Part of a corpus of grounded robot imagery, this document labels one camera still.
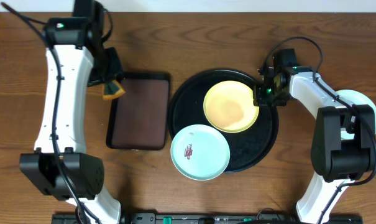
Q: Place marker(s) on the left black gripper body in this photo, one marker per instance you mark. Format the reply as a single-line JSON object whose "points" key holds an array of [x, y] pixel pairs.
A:
{"points": [[112, 75]]}

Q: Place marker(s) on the black round tray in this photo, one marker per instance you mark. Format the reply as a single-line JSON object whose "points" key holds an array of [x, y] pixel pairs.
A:
{"points": [[247, 148]]}

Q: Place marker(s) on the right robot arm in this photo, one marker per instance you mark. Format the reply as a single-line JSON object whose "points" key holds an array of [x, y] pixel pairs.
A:
{"points": [[343, 150]]}

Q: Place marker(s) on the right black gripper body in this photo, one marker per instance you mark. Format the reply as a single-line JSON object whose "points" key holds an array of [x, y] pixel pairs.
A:
{"points": [[270, 95]]}

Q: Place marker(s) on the green and orange sponge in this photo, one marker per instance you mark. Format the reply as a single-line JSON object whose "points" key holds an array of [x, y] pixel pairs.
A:
{"points": [[112, 90]]}

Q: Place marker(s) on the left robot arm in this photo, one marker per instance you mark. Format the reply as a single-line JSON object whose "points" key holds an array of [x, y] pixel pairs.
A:
{"points": [[59, 165]]}

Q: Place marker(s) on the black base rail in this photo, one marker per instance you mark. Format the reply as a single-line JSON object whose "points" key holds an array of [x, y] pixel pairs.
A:
{"points": [[151, 218]]}

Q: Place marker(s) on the light blue plate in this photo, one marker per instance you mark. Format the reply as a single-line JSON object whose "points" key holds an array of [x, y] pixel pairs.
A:
{"points": [[363, 99], [200, 152]]}

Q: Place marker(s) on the yellow plate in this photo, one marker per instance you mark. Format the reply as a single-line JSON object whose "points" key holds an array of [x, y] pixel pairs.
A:
{"points": [[228, 106]]}

